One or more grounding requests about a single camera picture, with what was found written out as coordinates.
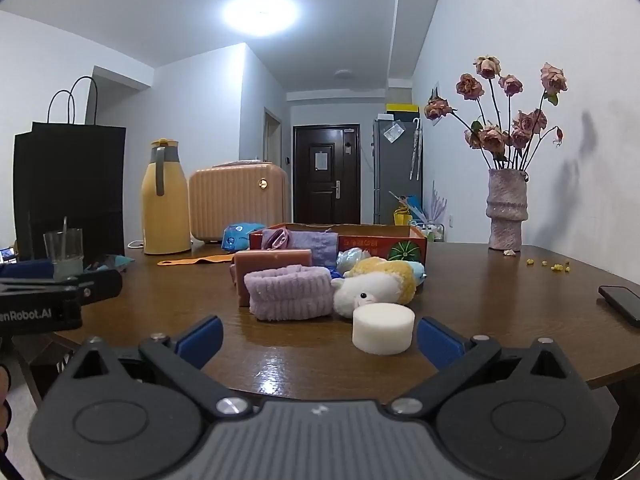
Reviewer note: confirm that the round ceiling light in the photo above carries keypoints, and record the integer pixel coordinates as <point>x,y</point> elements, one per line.
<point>261,12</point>

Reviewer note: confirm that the person's left hand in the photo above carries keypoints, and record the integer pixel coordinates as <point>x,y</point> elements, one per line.
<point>4,412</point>

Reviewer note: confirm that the yellow crumbs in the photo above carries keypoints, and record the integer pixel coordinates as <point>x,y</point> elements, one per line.
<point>555,266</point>

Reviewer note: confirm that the small ceiling lamp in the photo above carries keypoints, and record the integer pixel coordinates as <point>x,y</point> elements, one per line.
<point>343,74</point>

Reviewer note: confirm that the blue wipes packet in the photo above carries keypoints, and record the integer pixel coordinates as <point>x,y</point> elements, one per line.
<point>240,236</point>

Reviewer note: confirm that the purple wall decoration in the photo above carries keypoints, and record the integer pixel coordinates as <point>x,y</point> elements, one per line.
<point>438,202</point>

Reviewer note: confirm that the purple fluffy headband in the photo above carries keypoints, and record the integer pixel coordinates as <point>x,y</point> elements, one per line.
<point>290,292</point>

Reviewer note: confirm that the dark brown door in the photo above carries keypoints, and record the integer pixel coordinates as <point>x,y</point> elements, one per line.
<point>325,175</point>

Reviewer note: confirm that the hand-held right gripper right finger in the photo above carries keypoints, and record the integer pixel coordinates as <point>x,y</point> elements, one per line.
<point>437,342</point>

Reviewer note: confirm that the cluttered storage rack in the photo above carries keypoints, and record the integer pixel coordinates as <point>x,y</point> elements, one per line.
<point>427,230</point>

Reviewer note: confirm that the orange cardboard box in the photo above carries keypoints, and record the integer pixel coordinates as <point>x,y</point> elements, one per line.
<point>380,245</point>

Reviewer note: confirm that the purple satin cloth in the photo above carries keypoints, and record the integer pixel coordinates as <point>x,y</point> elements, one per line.
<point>275,239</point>

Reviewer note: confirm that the grey refrigerator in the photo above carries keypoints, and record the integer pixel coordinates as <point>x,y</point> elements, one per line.
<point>395,170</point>

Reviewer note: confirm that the lavender knit cloth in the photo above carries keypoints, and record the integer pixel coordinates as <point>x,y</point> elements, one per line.
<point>315,242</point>

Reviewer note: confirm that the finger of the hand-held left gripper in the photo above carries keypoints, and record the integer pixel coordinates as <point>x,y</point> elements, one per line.
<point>30,268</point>
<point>102,285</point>

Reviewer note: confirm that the yellow box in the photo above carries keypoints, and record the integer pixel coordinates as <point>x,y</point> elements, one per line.
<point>402,110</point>

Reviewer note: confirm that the glass cup with straw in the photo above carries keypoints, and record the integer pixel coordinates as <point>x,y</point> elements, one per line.
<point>64,255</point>

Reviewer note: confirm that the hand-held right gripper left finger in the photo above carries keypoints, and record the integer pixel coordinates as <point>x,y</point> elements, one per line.
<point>202,340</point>

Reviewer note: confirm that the pink ribbed suitcase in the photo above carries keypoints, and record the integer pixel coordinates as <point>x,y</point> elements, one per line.
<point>237,202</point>

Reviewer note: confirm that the yellow thermos jug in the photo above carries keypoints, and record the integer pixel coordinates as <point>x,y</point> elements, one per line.
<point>165,210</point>

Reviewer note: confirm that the yellow paper wrap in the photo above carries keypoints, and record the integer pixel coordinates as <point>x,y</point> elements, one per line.
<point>401,217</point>

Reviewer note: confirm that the teal packet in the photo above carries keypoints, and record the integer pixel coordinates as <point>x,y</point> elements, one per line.
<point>119,261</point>

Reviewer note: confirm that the black paper bag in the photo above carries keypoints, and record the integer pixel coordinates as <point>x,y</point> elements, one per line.
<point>70,185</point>

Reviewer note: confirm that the yellow and white plush toy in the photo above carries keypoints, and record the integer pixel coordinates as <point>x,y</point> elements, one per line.
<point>375,282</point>

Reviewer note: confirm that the white folded umbrella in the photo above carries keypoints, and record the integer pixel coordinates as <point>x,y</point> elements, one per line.
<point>416,150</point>

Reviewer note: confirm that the white round sponge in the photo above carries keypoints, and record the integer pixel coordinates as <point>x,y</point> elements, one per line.
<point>382,327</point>

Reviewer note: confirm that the black phone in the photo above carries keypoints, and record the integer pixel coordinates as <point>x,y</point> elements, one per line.
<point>622,302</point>

